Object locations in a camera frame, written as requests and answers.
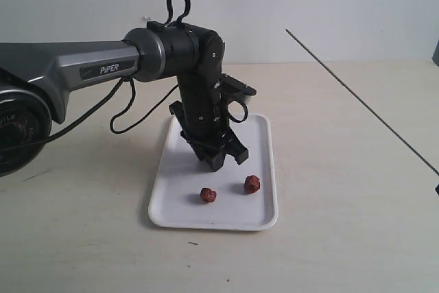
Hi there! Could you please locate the thin metal skewer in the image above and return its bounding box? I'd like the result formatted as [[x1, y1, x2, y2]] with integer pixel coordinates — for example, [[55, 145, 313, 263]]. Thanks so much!
[[285, 28, 438, 176]]

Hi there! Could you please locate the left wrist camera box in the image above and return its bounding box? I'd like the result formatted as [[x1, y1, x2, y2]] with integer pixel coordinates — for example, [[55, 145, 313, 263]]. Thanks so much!
[[219, 73, 257, 105]]

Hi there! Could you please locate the white plastic tray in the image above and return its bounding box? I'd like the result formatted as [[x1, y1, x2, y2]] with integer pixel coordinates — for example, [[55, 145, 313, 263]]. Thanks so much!
[[147, 113, 278, 231]]

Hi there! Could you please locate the brown date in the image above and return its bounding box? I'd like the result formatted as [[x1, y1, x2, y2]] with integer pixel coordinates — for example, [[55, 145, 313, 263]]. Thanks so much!
[[200, 187, 217, 203], [244, 175, 261, 194]]

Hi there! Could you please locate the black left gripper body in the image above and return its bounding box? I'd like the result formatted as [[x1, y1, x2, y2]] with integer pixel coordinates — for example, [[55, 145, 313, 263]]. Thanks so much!
[[169, 96, 248, 165]]

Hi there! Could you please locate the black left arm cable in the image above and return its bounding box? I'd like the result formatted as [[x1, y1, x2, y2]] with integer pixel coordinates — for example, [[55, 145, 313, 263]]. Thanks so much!
[[0, 0, 248, 152]]

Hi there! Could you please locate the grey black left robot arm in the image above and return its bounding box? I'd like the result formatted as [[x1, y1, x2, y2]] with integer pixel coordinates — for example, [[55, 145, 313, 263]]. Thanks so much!
[[1, 22, 256, 175]]

